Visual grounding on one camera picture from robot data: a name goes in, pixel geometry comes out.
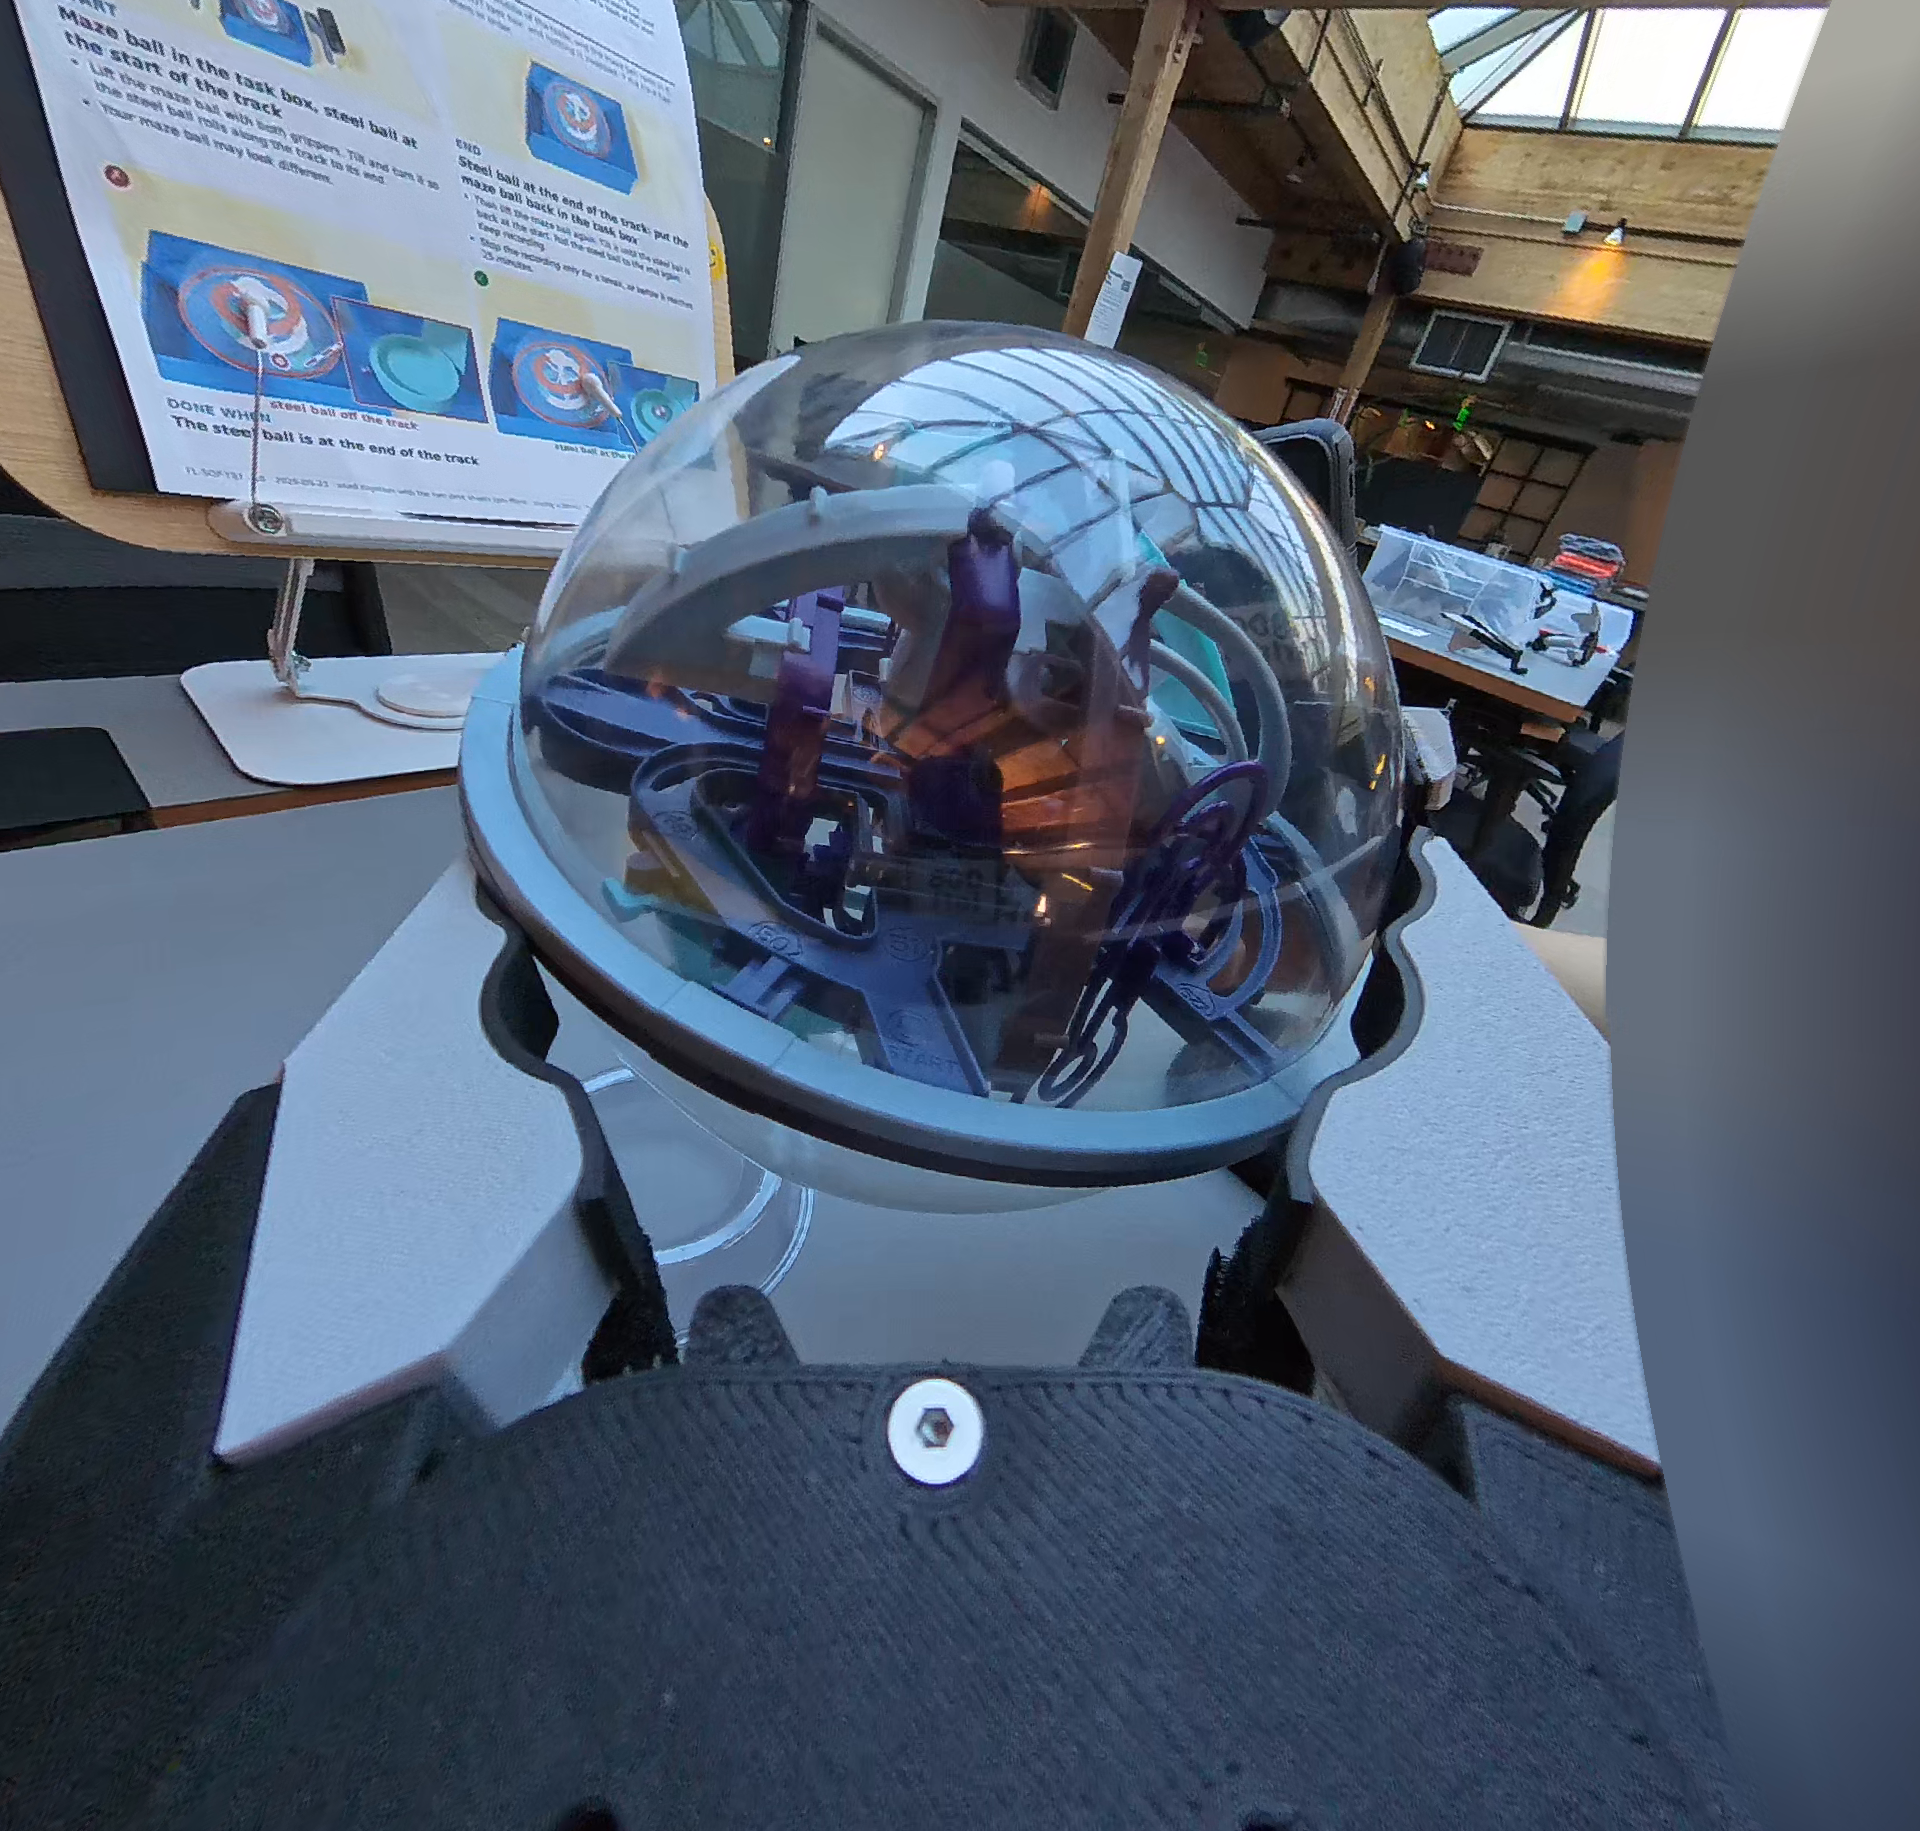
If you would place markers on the clear maze ball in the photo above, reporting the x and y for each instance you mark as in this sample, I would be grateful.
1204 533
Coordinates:
931 765

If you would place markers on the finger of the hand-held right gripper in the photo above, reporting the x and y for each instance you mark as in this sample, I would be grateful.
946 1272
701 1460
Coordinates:
1432 759

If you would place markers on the black mat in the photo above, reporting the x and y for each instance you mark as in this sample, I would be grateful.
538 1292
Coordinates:
66 781

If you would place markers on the wall spot lamp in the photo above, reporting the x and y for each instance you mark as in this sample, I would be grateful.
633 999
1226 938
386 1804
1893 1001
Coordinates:
1598 230

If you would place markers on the clear plastic ball stand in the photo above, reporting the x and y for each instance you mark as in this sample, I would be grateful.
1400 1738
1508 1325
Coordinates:
705 1187

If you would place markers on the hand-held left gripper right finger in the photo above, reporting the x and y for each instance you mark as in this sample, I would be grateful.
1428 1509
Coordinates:
1471 1142

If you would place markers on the large wall vent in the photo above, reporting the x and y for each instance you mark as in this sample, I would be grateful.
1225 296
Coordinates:
1459 344

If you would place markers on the wooden document stand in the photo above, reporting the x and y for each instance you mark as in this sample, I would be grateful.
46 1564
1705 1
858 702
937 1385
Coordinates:
42 361

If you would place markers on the background work table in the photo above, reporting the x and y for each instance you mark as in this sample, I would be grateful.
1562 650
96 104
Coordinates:
1561 675

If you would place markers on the black office chair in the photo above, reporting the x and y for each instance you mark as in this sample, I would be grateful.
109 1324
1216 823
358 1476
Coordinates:
1546 810

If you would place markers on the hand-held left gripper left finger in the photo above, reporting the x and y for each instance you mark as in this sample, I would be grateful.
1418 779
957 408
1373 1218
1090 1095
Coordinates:
405 1232

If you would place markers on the clear plastic box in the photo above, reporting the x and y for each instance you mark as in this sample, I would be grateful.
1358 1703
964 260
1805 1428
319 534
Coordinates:
1446 571

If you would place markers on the wooden post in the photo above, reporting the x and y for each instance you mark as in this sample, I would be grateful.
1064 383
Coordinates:
1132 166

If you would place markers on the printed instruction sheet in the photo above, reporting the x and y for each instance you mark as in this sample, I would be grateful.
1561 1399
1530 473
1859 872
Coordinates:
375 180

